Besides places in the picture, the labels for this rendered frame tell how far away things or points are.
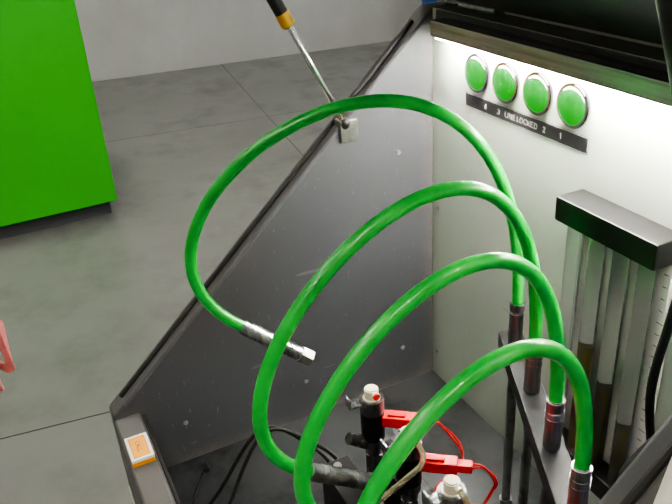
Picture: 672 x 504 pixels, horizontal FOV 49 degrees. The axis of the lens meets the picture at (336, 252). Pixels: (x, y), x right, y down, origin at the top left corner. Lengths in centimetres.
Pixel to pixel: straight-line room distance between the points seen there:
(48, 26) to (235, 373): 299
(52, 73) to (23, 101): 20
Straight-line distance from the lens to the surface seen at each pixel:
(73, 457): 261
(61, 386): 294
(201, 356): 112
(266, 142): 78
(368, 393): 84
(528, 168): 96
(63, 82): 400
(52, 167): 410
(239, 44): 736
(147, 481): 102
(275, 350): 65
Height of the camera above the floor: 164
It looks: 28 degrees down
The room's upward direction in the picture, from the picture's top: 4 degrees counter-clockwise
